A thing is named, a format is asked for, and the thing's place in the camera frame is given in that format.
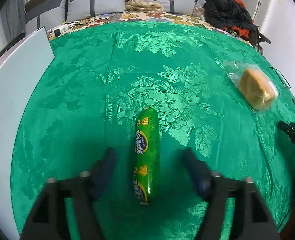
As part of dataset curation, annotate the packaged bread loaf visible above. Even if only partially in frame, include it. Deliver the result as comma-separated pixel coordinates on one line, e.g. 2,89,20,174
223,61,279,111

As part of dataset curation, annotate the beige folded cloth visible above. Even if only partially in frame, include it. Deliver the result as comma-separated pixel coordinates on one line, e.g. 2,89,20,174
125,0,163,14

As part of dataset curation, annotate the white power adapter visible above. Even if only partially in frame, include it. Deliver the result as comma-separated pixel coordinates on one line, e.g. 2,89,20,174
52,23,69,37

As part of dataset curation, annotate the green sausage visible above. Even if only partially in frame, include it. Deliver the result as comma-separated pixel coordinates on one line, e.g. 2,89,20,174
133,106,160,205

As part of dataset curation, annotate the floral sofa cover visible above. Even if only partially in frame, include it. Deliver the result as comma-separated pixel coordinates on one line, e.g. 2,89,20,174
47,11,250,45

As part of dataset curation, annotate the grey cushion middle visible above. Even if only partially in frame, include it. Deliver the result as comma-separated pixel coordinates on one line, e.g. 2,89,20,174
65,0,127,23

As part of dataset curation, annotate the green floral tablecloth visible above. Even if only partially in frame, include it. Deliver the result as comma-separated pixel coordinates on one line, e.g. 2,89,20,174
11,22,295,239

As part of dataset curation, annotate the white cardboard box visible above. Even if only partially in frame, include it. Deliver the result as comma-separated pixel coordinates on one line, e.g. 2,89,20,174
0,28,55,239

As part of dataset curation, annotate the grey cushion left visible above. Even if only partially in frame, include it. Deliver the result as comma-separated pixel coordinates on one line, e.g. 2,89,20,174
25,0,66,35

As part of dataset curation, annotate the black and orange clothes pile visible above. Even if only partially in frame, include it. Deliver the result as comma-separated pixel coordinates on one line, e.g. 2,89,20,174
203,0,271,46

